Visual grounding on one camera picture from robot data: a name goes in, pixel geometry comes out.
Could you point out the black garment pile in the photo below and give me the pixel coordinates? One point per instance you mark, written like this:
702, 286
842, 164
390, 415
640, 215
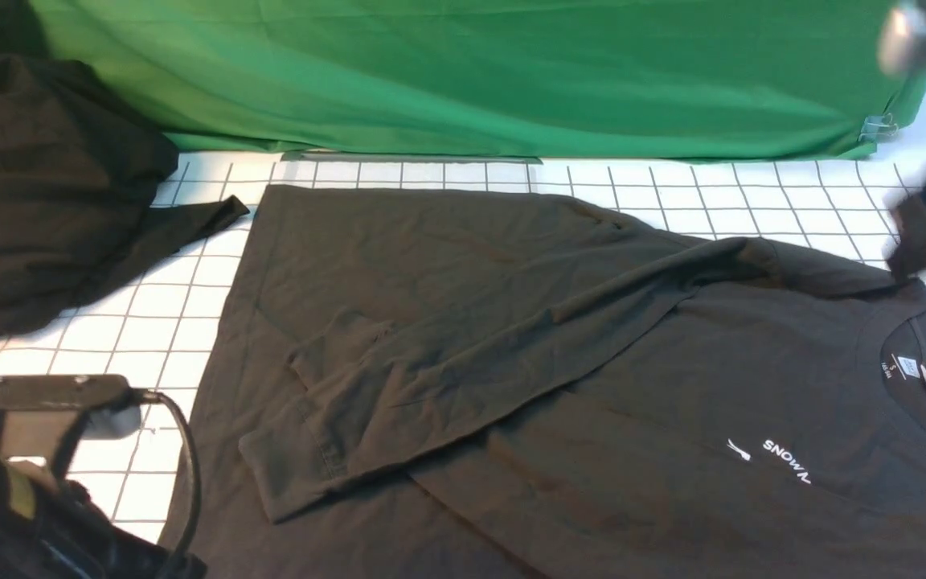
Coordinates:
79, 175

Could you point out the green backdrop cloth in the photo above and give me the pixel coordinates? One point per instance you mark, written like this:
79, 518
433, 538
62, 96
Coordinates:
679, 80

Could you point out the metal binder clip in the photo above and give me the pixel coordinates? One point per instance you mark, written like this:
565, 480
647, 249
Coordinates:
878, 128

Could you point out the gray long-sleeve top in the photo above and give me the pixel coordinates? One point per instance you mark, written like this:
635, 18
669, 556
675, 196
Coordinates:
448, 384

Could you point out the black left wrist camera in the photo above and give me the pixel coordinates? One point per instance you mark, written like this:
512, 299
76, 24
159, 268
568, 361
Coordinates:
44, 418

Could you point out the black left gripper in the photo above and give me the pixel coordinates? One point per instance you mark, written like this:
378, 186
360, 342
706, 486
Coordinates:
51, 528

